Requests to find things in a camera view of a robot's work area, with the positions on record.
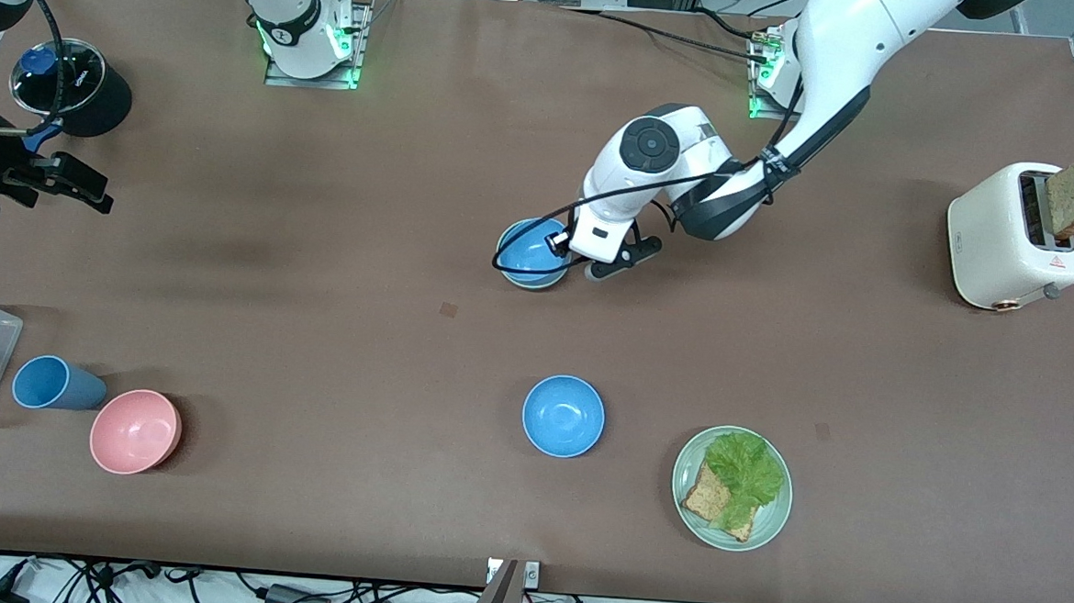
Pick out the large blue bowl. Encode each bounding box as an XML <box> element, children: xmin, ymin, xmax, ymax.
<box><xmin>496</xmin><ymin>215</ymin><xmax>575</xmax><ymax>290</ymax></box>

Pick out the pale green bowl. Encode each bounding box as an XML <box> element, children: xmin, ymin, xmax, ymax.
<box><xmin>498</xmin><ymin>267</ymin><xmax>570</xmax><ymax>293</ymax></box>

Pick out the small blue bowl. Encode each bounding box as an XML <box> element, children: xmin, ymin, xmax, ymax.
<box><xmin>520</xmin><ymin>373</ymin><xmax>608</xmax><ymax>460</ymax></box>

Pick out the pink bowl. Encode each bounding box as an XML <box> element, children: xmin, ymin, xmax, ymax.
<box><xmin>88</xmin><ymin>386</ymin><xmax>185</xmax><ymax>478</ymax></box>

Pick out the clear lid with blue knob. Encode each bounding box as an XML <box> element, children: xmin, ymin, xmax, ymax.
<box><xmin>9</xmin><ymin>35</ymin><xmax>108</xmax><ymax>119</ymax></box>

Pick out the blue cup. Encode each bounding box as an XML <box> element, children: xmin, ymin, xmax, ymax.
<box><xmin>11</xmin><ymin>353</ymin><xmax>110</xmax><ymax>413</ymax></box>

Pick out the green lettuce leaf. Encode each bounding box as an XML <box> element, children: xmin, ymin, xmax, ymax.
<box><xmin>701</xmin><ymin>429</ymin><xmax>788</xmax><ymax>536</ymax></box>

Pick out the pale green plate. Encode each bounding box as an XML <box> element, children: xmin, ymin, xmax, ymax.
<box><xmin>667</xmin><ymin>423</ymin><xmax>797</xmax><ymax>554</ymax></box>

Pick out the white toaster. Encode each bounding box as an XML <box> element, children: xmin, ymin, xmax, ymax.
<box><xmin>942</xmin><ymin>158</ymin><xmax>1074</xmax><ymax>317</ymax></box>

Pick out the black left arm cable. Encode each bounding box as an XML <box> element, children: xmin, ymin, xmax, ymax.
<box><xmin>491</xmin><ymin>56</ymin><xmax>811</xmax><ymax>290</ymax></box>

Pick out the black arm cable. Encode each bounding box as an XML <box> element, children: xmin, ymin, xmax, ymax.
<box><xmin>0</xmin><ymin>0</ymin><xmax>68</xmax><ymax>126</ymax></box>
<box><xmin>491</xmin><ymin>56</ymin><xmax>811</xmax><ymax>290</ymax></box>

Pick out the black pot with blue handle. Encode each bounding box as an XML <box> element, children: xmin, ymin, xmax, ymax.
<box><xmin>5</xmin><ymin>35</ymin><xmax>136</xmax><ymax>160</ymax></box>

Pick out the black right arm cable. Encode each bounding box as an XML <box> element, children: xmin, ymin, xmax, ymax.
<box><xmin>0</xmin><ymin>0</ymin><xmax>68</xmax><ymax>126</ymax></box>

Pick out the black cable on table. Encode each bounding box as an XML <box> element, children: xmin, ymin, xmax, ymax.
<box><xmin>554</xmin><ymin>4</ymin><xmax>774</xmax><ymax>66</ymax></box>

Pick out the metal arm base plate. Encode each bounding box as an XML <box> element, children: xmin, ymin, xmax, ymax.
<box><xmin>747</xmin><ymin>23</ymin><xmax>810</xmax><ymax>123</ymax></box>
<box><xmin>263</xmin><ymin>0</ymin><xmax>375</xmax><ymax>92</ymax></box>

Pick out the small metal bracket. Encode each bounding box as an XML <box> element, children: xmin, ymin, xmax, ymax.
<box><xmin>486</xmin><ymin>558</ymin><xmax>541</xmax><ymax>589</ymax></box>

